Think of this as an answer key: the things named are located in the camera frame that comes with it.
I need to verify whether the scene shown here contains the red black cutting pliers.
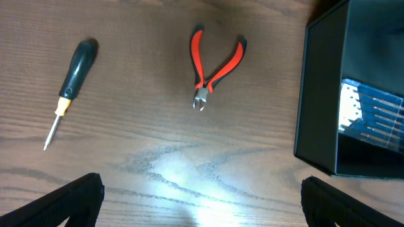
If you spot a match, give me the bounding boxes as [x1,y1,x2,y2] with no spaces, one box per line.
[189,23,247,112]

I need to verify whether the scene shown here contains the blue drill bit set case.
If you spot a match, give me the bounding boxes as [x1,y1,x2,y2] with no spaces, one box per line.
[338,79,403,153]

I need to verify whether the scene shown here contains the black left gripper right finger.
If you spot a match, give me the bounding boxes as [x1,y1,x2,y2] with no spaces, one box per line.
[300,177,403,227]

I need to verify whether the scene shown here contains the black open gift box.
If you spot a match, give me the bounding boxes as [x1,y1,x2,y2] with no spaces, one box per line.
[294,0,403,180]

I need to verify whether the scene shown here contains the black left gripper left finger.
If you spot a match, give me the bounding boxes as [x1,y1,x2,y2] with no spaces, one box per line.
[1,173,105,227]

